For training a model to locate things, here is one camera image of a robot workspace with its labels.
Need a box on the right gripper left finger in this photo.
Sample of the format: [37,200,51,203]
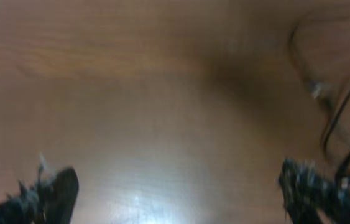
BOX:
[0,163,79,224]

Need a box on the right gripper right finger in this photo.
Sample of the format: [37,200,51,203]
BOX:
[279,159,350,223]

